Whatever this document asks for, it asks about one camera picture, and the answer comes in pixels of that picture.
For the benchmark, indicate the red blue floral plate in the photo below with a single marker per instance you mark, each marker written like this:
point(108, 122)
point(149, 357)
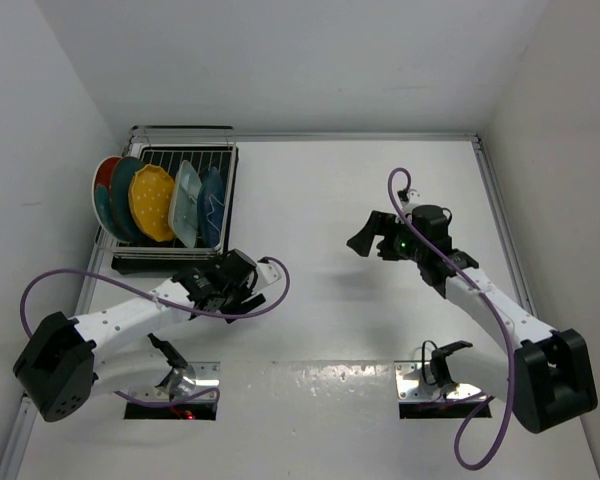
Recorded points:
point(102, 176)

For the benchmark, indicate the teal round plate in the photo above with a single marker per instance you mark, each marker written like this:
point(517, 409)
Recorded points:
point(113, 205)

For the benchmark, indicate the metal base plate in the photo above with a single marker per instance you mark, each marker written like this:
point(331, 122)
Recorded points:
point(197, 385)
point(414, 385)

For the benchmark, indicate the wire dish rack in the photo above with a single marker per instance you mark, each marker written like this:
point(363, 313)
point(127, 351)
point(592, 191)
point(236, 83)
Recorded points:
point(162, 204)

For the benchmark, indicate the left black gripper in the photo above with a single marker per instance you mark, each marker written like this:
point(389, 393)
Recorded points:
point(237, 305)

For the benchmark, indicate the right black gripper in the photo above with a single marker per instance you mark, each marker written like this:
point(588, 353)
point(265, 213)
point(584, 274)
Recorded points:
point(381, 223)

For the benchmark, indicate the light green divided tray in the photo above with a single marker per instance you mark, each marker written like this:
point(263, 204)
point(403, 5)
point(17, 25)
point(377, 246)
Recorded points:
point(183, 212)

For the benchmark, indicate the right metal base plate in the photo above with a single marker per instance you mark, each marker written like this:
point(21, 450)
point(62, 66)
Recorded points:
point(414, 385)

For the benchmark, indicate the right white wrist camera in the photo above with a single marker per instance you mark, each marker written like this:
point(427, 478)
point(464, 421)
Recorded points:
point(409, 200)

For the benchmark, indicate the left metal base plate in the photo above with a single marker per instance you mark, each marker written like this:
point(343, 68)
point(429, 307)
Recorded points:
point(197, 385)

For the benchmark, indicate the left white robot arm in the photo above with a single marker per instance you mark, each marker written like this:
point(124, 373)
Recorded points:
point(68, 360)

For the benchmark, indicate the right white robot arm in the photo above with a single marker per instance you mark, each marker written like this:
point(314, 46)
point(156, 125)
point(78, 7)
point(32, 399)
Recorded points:
point(545, 373)

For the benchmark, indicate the dark blue leaf dish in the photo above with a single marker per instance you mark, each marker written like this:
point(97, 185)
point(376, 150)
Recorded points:
point(211, 207)

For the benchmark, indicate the black drip tray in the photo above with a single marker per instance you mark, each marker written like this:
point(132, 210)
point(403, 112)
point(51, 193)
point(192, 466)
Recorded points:
point(166, 146)

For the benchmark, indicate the yellow dotted plate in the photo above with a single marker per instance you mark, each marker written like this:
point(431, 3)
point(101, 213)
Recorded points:
point(150, 194)

